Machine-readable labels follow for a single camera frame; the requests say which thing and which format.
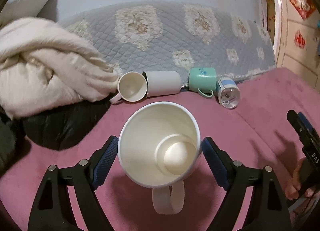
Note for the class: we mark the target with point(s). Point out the red diamond fu sticker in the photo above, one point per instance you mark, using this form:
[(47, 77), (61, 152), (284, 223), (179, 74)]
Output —
[(304, 7)]

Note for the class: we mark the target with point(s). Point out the mint green mug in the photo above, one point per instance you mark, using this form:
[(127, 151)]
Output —
[(203, 81)]

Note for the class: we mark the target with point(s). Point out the white cylindrical cup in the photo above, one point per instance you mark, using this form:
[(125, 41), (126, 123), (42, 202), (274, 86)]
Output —
[(162, 83)]

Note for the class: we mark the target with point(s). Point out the cream white mug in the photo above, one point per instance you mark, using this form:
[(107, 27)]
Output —
[(132, 87)]

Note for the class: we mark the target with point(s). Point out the cream panelled door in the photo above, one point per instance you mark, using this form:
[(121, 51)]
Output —
[(303, 62)]

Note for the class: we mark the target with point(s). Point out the pink plush blanket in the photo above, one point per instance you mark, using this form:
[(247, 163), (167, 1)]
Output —
[(256, 133)]

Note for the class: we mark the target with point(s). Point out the cream folded quilt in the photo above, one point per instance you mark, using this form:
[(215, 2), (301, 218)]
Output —
[(44, 66)]

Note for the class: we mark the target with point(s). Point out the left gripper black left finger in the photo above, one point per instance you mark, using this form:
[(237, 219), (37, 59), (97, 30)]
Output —
[(52, 208)]

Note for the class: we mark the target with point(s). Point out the white pillow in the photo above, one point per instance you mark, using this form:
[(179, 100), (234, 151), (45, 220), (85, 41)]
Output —
[(16, 9)]

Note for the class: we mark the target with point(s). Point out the person's right hand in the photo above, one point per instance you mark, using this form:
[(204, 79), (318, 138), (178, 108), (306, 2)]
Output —
[(293, 184)]

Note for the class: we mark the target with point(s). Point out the pink and white mug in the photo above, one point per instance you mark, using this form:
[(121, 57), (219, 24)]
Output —
[(159, 147)]

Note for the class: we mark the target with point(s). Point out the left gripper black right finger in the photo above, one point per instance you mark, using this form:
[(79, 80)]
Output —
[(267, 209)]

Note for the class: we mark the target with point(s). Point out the blue quilted floral bedspread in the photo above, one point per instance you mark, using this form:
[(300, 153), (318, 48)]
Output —
[(160, 35)]

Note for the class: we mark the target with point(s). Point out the red round paper cutting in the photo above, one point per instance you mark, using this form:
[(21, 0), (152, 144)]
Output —
[(299, 40)]

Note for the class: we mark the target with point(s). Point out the blue and white cup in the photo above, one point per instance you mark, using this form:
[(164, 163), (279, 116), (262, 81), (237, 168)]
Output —
[(228, 94)]

